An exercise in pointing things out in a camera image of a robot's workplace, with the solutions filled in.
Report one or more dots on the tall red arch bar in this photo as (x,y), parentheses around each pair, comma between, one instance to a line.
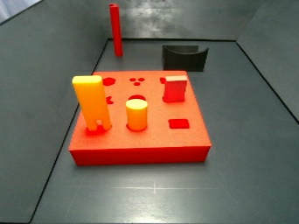
(116,28)

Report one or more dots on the red foam peg board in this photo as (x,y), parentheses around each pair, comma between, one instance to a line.
(175,137)

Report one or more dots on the black arch block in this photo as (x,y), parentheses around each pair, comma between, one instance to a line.
(184,57)

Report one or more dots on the yellow cylinder peg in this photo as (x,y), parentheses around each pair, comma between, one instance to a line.
(136,114)

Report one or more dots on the red rectangular block peg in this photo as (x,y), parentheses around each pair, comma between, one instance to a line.
(175,85)

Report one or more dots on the tall yellow slotted block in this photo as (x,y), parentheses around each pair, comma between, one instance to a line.
(92,101)

